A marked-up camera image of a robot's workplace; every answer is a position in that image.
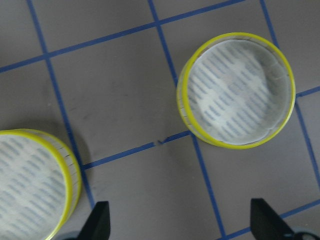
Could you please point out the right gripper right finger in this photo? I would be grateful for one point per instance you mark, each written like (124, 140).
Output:
(266, 224)

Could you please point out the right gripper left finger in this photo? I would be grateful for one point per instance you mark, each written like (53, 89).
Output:
(98, 224)

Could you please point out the yellow bamboo steamer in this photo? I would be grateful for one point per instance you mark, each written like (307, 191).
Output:
(40, 184)
(237, 91)

